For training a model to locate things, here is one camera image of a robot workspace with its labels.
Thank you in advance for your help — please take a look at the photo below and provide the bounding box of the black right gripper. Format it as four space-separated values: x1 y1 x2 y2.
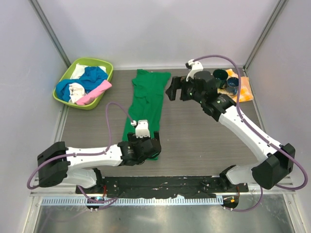
166 76 205 104

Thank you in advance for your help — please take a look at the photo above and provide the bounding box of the green t shirt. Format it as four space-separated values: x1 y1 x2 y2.
122 69 171 161

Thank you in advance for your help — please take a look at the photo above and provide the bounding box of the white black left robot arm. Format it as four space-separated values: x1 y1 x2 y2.
37 131 161 194

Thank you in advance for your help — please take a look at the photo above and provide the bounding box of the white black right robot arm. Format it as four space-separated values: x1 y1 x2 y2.
166 71 295 192

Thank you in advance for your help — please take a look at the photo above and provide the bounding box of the beige ceramic plate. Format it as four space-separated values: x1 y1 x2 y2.
217 88 237 98

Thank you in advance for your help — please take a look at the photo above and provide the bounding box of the dark green mug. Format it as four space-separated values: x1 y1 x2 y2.
212 69 228 89

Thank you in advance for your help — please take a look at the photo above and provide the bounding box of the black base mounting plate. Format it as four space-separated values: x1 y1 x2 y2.
84 176 249 199

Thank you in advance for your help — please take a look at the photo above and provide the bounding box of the dark blue mug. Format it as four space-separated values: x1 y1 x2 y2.
226 77 239 94

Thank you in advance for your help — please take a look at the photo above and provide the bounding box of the pink t shirt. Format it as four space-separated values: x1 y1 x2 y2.
76 80 112 106

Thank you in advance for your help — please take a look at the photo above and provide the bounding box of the orange checkered cloth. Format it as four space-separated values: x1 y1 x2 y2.
226 69 253 102

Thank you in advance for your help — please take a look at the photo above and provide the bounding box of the blue t shirt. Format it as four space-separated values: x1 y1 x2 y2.
55 64 108 102

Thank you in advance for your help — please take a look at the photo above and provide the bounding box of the white t shirt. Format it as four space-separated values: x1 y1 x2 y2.
69 83 86 104

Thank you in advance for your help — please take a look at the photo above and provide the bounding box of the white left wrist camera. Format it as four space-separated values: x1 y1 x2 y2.
131 120 150 138

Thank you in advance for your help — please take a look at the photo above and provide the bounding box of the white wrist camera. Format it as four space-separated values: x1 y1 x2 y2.
185 59 204 82
131 120 150 138

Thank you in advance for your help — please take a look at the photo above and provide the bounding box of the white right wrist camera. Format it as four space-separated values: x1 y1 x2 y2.
185 59 204 82

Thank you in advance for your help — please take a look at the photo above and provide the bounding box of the white slotted cable duct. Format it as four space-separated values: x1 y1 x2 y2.
41 195 223 206

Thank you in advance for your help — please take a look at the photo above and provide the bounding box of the aluminium frame rail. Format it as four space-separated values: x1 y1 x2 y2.
30 176 297 197

